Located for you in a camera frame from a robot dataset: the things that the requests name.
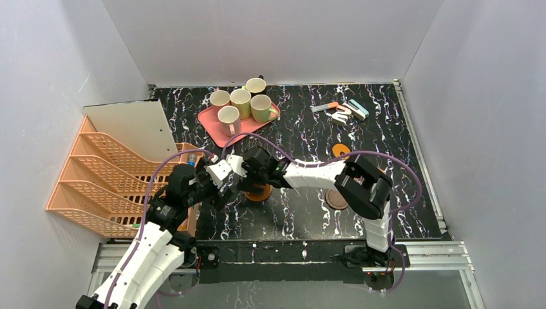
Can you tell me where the brown grooved wooden coaster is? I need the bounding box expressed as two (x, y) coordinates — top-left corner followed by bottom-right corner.
(243, 184), (273, 202)

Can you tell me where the plain brown coaster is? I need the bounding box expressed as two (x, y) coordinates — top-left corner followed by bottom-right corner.
(325, 189), (349, 211)

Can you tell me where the orange black round coaster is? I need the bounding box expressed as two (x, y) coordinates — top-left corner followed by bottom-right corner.
(332, 143), (352, 160)

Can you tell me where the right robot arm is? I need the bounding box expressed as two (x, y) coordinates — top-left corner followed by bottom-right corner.
(227, 147), (393, 267)

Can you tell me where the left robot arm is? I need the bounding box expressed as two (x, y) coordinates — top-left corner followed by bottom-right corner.
(76, 158), (232, 308)

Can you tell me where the blue grey glue bottle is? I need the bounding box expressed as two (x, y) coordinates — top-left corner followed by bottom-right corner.
(187, 153), (197, 167)

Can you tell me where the orange desk organiser box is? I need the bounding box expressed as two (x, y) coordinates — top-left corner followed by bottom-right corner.
(166, 142), (203, 236)

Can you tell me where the pink mug large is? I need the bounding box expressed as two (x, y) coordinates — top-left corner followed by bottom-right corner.
(217, 106), (241, 137)

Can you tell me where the green mug far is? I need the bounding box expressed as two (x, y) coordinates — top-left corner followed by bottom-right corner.
(250, 95), (279, 124)

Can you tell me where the yellow-green mug centre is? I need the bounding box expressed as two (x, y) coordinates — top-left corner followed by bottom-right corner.
(230, 88), (252, 120)

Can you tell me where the pink mug near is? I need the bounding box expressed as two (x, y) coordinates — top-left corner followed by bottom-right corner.
(209, 90), (231, 108)

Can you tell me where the black mug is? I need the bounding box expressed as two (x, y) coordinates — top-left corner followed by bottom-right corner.
(244, 75), (267, 97)

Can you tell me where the white board sheet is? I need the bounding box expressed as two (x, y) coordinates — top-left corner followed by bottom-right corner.
(83, 99), (178, 162)

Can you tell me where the orange white marker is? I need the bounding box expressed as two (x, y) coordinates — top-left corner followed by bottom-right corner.
(310, 101), (339, 113)

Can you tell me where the orange file rack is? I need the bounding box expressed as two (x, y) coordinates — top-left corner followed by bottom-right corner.
(46, 118), (177, 238)

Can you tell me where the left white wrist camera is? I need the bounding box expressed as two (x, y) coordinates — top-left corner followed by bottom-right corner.
(205, 160), (232, 189)

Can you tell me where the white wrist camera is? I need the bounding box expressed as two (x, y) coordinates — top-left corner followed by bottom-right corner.
(226, 154), (247, 178)
(205, 160), (232, 189)

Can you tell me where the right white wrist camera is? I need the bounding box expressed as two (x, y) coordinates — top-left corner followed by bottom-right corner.
(226, 154), (247, 178)

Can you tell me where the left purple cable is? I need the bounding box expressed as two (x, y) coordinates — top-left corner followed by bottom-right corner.
(102, 149), (218, 309)

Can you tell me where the purple cable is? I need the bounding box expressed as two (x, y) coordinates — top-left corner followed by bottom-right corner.
(102, 149), (218, 309)
(221, 133), (423, 293)

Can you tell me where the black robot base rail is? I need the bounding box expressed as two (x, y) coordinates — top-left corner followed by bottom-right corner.
(91, 238), (475, 299)

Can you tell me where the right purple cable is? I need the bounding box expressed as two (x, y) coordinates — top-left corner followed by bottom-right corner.
(221, 133), (423, 293)

